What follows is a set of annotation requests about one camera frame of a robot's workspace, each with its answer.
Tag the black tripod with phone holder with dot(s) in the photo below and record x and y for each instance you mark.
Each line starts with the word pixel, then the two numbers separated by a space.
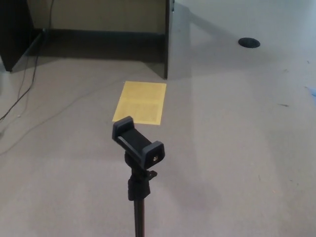
pixel 138 142

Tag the yellow paper sheet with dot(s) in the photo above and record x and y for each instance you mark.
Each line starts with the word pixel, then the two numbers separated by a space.
pixel 143 98

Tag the black round floor cover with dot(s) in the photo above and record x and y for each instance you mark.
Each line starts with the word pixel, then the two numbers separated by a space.
pixel 248 42

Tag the blue tape scrap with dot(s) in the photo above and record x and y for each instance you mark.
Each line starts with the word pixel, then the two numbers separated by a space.
pixel 312 91

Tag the dark wooden desk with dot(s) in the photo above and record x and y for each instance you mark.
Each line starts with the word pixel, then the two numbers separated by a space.
pixel 14 29

